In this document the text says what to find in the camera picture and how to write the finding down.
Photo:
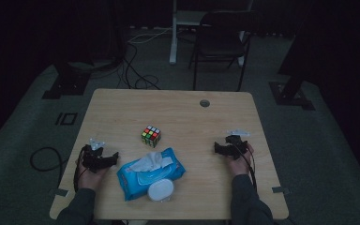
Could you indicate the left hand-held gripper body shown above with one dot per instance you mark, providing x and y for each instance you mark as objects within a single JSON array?
[{"x": 92, "y": 157}]

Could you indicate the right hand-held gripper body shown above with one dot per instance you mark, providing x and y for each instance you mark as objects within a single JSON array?
[{"x": 236, "y": 146}]

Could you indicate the white wet wipe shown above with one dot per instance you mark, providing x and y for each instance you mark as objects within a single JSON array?
[{"x": 151, "y": 161}]

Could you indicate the multicoloured puzzle cube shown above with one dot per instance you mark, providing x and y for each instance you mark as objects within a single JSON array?
[{"x": 151, "y": 136}]

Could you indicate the blue wet wipes pack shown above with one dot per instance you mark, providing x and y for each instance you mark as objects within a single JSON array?
[{"x": 156, "y": 178}]

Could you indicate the person's right hand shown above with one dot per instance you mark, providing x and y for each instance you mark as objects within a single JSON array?
[{"x": 240, "y": 165}]

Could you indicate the person's left hand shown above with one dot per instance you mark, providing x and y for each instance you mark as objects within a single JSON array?
[{"x": 87, "y": 179}]

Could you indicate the grey table grommet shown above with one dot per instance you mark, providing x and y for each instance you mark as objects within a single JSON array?
[{"x": 204, "y": 103}]

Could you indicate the grey tape strip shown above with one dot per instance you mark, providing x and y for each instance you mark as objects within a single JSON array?
[
  {"x": 61, "y": 192},
  {"x": 280, "y": 190}
]

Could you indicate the black stand base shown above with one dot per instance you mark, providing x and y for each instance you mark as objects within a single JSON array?
[
  {"x": 67, "y": 84},
  {"x": 290, "y": 93}
]

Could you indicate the black folding chair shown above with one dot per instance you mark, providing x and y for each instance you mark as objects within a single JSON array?
[{"x": 220, "y": 43}]

